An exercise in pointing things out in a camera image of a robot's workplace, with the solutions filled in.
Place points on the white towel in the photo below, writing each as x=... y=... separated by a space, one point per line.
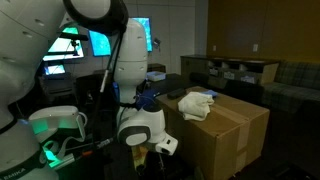
x=195 y=106

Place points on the large cardboard box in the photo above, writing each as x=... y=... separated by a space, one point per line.
x=229 y=139

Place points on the white plastic tray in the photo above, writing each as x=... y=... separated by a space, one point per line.
x=155 y=76

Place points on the blue folded cloth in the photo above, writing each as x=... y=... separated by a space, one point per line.
x=210 y=92

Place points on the wooden shelf cabinet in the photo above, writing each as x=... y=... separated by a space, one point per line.
x=220 y=69

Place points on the computer monitor right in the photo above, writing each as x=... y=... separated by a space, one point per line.
x=101 y=45

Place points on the computer monitor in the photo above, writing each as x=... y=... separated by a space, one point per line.
x=66 y=46
x=101 y=45

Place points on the computer monitor left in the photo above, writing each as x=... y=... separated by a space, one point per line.
x=66 y=46

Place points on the white VR headset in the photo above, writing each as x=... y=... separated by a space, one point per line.
x=47 y=121

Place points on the green plaid sofa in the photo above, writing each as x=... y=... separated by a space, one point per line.
x=294 y=83

